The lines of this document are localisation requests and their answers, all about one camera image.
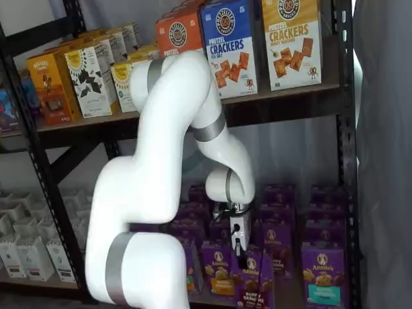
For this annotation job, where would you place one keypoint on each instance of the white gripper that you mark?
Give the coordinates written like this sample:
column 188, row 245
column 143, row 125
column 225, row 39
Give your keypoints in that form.
column 243, row 228

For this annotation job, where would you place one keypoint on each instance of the purple box brown patch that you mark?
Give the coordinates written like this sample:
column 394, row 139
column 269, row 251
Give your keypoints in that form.
column 254, row 286

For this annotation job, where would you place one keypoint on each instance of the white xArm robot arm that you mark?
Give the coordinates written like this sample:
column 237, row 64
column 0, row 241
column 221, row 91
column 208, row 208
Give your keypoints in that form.
column 145, row 193

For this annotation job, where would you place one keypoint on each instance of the purple box orange patch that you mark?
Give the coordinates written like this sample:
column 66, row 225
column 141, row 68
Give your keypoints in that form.
column 219, row 277

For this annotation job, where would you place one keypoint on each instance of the purple Annie's box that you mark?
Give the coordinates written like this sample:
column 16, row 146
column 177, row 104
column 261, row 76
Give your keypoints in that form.
column 278, row 214
column 280, row 194
column 277, row 248
column 190, row 230
column 325, row 231
column 198, row 193
column 328, row 199
column 193, row 210
column 220, row 233

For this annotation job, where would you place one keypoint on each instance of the purple box green patch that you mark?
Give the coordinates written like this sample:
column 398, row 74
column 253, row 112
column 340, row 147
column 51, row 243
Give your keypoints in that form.
column 193, row 273

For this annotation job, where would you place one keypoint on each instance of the purple box teal patch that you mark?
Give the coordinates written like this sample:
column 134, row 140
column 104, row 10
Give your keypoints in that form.
column 325, row 283

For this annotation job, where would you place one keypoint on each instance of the wooden shelf board with cracker boxes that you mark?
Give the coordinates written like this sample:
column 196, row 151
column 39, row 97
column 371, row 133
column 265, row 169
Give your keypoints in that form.
column 289, row 96

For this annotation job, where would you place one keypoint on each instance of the black metal shelf rack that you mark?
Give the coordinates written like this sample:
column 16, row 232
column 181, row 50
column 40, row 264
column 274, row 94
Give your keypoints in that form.
column 13, row 141
column 346, row 96

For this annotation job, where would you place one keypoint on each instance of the blue pretzel crackers box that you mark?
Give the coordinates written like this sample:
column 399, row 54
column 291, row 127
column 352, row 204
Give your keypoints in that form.
column 228, row 48

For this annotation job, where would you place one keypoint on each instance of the yellow white Simple Mills box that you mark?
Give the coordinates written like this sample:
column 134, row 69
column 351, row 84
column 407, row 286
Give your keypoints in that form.
column 145, row 51
column 122, row 80

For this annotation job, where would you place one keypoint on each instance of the mustard yellow pretzel crackers box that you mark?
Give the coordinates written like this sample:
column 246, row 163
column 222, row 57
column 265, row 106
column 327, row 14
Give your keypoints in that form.
column 289, row 48

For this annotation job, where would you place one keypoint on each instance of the white Sweet Thins box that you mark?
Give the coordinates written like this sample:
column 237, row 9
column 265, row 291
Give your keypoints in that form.
column 132, row 35
column 111, row 48
column 90, row 83

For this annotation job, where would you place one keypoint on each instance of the orange pretzel crackers box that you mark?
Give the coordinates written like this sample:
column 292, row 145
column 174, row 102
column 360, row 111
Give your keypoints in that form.
column 180, row 8
column 180, row 32

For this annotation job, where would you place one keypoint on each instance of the orange yellow snack box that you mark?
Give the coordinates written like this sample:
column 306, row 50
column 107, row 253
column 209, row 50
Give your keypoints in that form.
column 48, row 93

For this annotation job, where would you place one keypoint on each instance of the pale grey hanging curtain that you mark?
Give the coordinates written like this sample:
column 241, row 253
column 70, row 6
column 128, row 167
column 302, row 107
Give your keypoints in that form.
column 386, row 161

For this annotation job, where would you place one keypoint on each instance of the white carton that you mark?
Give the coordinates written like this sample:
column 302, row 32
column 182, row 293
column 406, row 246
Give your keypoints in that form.
column 61, row 260
column 11, row 257
column 25, row 227
column 48, row 227
column 35, row 260

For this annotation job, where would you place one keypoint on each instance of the blue snack pack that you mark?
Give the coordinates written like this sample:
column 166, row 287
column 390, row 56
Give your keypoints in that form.
column 30, row 93

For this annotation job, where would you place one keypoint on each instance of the dark purple snack pack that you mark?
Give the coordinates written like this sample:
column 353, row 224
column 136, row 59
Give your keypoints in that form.
column 8, row 112

